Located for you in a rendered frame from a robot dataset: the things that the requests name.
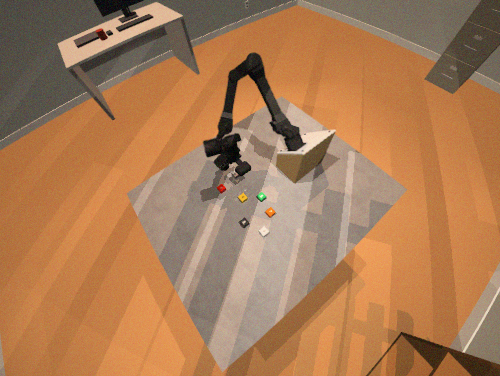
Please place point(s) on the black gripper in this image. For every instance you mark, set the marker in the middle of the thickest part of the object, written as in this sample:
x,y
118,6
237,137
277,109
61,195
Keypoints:
x,y
243,167

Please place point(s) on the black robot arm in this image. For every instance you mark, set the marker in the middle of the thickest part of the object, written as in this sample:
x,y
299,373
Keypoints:
x,y
253,67

